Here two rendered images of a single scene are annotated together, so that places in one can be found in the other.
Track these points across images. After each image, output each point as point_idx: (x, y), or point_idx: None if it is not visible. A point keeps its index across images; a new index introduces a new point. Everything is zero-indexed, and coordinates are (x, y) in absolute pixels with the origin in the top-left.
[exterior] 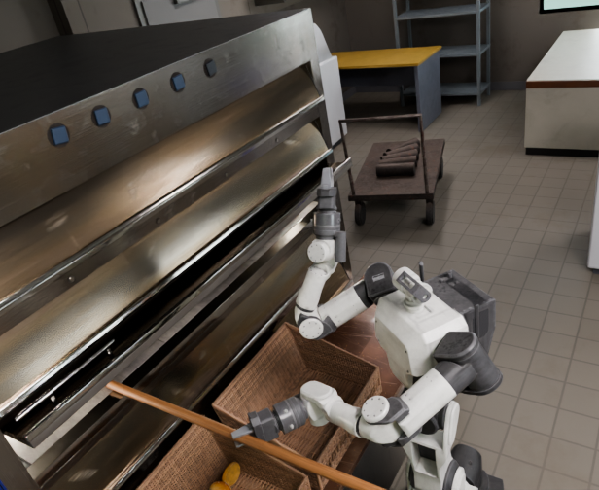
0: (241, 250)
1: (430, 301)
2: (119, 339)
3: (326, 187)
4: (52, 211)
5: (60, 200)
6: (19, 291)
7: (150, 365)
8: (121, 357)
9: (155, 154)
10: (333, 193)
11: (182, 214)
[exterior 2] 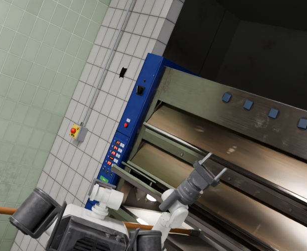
0: (227, 235)
1: (97, 220)
2: None
3: (199, 161)
4: (203, 125)
5: (210, 125)
6: (164, 131)
7: (168, 242)
8: (145, 185)
9: (261, 149)
10: (195, 166)
11: (247, 198)
